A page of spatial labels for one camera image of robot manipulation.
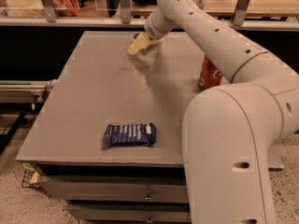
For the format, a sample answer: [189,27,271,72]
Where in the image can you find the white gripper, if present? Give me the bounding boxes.
[128,8,177,55]

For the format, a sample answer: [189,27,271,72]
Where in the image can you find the green and yellow sponge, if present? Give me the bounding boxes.
[134,32,161,49]

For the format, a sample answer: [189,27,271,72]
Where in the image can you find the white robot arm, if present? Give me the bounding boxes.
[129,0,299,224]

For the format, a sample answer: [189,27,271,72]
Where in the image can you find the red coke can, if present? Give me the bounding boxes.
[198,56,223,90]

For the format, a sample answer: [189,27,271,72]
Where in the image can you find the blue snack bar wrapper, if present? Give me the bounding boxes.
[104,123,157,149]

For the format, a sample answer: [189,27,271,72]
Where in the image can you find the grey drawer cabinet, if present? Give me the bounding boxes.
[16,31,284,224]

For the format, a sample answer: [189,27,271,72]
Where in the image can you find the top drawer knob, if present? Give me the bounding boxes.
[143,192,153,202]

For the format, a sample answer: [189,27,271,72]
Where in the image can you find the drawer knob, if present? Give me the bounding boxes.
[143,192,153,202]
[146,216,154,224]

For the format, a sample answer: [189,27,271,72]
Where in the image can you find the lower drawer knob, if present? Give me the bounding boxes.
[146,216,154,224]

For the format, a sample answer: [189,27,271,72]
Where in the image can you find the orange bag behind rail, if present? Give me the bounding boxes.
[52,0,79,17]

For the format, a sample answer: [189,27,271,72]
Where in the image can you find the metal rail frame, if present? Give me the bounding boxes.
[0,0,299,26]

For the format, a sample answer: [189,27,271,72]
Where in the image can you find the wire basket on floor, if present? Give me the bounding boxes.
[21,169,46,194]

